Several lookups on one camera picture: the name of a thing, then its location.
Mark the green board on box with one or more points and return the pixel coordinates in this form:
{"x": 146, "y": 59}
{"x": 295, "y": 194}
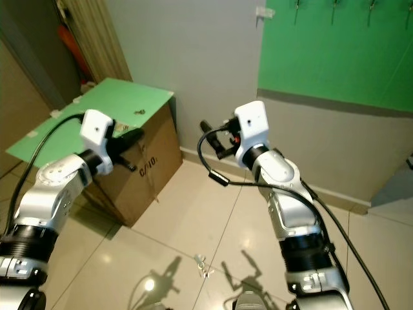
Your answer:
{"x": 110, "y": 97}

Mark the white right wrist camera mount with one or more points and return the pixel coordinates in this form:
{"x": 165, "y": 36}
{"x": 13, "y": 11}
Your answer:
{"x": 251, "y": 126}

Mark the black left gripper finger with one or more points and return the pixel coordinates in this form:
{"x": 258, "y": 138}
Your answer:
{"x": 129, "y": 170}
{"x": 130, "y": 137}

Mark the brown cardboard box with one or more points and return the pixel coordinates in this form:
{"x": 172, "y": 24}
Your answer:
{"x": 161, "y": 181}

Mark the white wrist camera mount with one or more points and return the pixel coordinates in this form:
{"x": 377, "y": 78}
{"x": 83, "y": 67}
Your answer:
{"x": 251, "y": 126}
{"x": 95, "y": 132}

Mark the grey robot right leg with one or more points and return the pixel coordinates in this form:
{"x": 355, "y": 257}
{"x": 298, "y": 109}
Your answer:
{"x": 253, "y": 303}

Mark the wooden door frame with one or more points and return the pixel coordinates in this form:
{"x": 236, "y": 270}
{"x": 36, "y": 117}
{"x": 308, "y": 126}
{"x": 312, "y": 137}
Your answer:
{"x": 97, "y": 39}

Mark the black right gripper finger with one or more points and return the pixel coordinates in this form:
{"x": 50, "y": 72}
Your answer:
{"x": 229, "y": 122}
{"x": 210, "y": 128}

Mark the green wall board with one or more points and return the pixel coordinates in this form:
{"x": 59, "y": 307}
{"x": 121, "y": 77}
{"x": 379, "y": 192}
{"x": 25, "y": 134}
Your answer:
{"x": 335, "y": 58}

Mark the orange object behind door frame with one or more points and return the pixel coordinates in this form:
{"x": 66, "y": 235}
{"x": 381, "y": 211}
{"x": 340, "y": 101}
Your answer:
{"x": 71, "y": 51}

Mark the white wall clip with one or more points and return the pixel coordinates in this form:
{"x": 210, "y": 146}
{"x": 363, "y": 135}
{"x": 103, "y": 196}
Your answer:
{"x": 264, "y": 11}

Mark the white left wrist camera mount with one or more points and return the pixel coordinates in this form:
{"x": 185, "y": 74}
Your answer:
{"x": 95, "y": 132}

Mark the small pale floor object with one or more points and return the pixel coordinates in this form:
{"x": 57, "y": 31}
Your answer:
{"x": 201, "y": 263}

